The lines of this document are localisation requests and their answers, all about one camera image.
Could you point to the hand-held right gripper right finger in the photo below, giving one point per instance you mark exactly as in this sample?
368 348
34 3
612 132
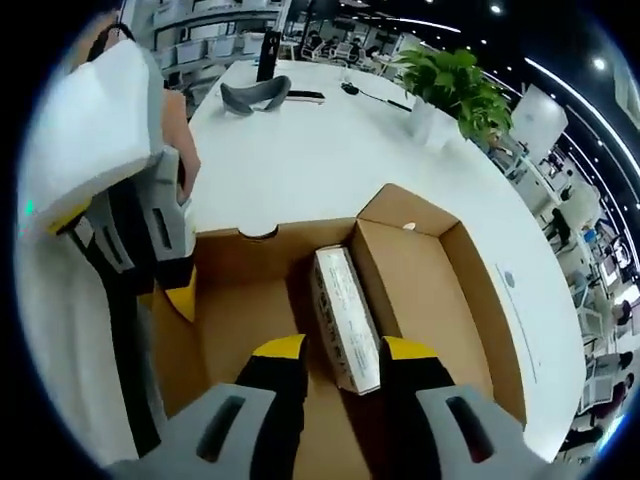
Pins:
410 415

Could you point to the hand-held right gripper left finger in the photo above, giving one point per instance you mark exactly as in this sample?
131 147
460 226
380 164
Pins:
280 415

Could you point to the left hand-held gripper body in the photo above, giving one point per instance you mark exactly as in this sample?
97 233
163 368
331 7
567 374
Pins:
95 130

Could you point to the white medicine box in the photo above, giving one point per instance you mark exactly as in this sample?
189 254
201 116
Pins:
345 320

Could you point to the brown cardboard shoe box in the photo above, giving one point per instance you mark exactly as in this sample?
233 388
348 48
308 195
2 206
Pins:
425 280

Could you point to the person's left hand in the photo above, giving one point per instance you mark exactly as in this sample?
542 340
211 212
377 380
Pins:
182 135

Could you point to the person's white shirt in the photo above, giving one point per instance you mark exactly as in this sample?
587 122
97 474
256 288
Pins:
65 325

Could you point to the grey curved headband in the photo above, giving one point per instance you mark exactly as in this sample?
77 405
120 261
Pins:
240 97

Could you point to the metal storage shelf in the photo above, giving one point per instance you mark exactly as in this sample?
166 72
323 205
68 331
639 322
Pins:
210 30

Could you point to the white table socket panel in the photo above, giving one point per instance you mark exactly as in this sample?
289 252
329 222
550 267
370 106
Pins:
510 280

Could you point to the white flat device black top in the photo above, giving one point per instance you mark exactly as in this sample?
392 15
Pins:
305 96

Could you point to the black upright panel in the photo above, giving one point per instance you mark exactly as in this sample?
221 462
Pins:
268 55

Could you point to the potted green plant white pot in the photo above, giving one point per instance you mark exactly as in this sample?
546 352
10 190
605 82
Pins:
460 85

